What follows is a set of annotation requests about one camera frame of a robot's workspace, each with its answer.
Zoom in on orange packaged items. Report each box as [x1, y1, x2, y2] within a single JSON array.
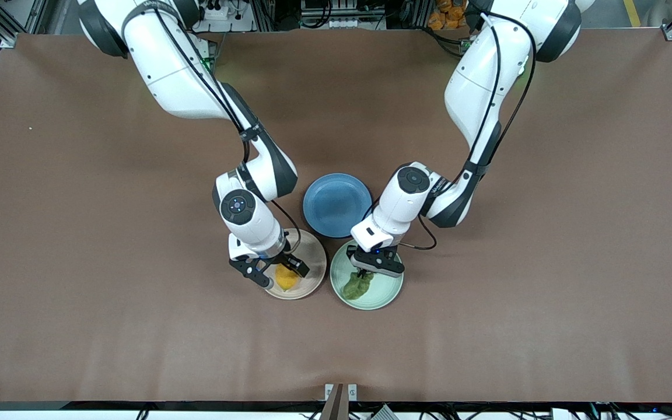
[[428, 0, 472, 31]]

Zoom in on white mounting bracket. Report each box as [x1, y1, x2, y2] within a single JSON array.
[[325, 383, 358, 402]]

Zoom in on white power strip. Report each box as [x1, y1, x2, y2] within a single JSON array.
[[193, 0, 255, 33]]

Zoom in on beige round plate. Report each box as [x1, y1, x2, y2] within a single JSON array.
[[264, 228, 328, 301]]

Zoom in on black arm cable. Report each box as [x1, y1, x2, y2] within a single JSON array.
[[371, 12, 538, 251], [120, 3, 303, 254]]

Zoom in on green lettuce leaf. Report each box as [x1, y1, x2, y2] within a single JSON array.
[[342, 271, 375, 302]]

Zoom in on yellow lemon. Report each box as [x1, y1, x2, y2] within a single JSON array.
[[275, 265, 301, 292]]

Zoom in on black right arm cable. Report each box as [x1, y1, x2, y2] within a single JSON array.
[[120, 3, 303, 254]]

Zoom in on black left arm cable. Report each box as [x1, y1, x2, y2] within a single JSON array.
[[371, 12, 538, 251]]

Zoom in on pale green round plate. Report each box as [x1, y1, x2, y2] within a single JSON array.
[[330, 239, 405, 310]]

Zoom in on blue round plate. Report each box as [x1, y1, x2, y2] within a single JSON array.
[[303, 173, 373, 239]]

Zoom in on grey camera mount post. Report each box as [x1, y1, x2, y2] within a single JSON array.
[[320, 383, 345, 420]]

